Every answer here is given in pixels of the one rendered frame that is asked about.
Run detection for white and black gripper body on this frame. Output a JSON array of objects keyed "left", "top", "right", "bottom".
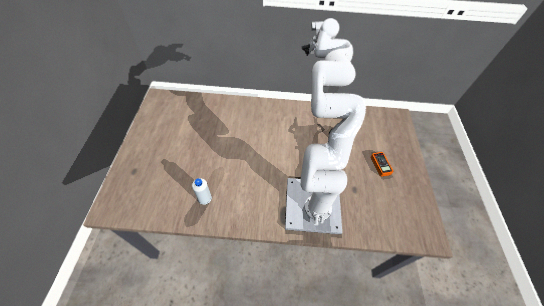
[{"left": 309, "top": 39, "right": 316, "bottom": 54}]

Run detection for white bottle with blue cap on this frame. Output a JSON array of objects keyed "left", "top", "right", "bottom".
[{"left": 192, "top": 178, "right": 212, "bottom": 205}]

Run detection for orange handheld multimeter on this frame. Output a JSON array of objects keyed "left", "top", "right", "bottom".
[{"left": 371, "top": 152, "right": 393, "bottom": 177}]

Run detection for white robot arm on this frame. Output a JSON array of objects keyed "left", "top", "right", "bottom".
[{"left": 300, "top": 19, "right": 366, "bottom": 225}]

